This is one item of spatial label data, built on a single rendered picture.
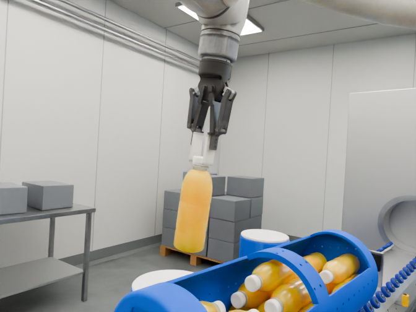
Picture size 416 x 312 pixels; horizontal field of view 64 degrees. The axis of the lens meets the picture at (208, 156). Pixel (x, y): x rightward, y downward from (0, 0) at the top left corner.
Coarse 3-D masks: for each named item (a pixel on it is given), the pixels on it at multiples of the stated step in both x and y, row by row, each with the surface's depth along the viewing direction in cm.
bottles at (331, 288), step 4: (352, 276) 111; (356, 276) 111; (344, 280) 107; (348, 280) 106; (328, 284) 108; (332, 284) 110; (336, 284) 112; (340, 284) 103; (344, 284) 103; (328, 288) 107; (332, 288) 110; (336, 288) 102; (328, 292) 107; (332, 292) 102; (312, 304) 87; (232, 308) 92; (236, 308) 91; (240, 308) 91; (244, 308) 91; (248, 308) 91; (252, 308) 92; (256, 308) 93; (260, 308) 86; (304, 308) 85; (308, 308) 85
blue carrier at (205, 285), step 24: (312, 240) 129; (336, 240) 122; (240, 264) 96; (288, 264) 85; (360, 264) 116; (144, 288) 62; (168, 288) 61; (192, 288) 84; (216, 288) 92; (312, 288) 81; (360, 288) 99
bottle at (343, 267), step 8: (344, 256) 114; (352, 256) 116; (328, 264) 107; (336, 264) 106; (344, 264) 108; (352, 264) 111; (336, 272) 104; (344, 272) 105; (352, 272) 110; (336, 280) 104
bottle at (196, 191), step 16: (192, 176) 75; (208, 176) 76; (192, 192) 74; (208, 192) 75; (192, 208) 74; (208, 208) 76; (176, 224) 77; (192, 224) 74; (176, 240) 76; (192, 240) 75
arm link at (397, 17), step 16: (192, 0) 59; (208, 0) 58; (224, 0) 57; (304, 0) 57; (320, 0) 57; (336, 0) 57; (352, 0) 57; (368, 0) 57; (384, 0) 57; (400, 0) 57; (208, 16) 66; (352, 16) 60; (368, 16) 59; (384, 16) 59; (400, 16) 59
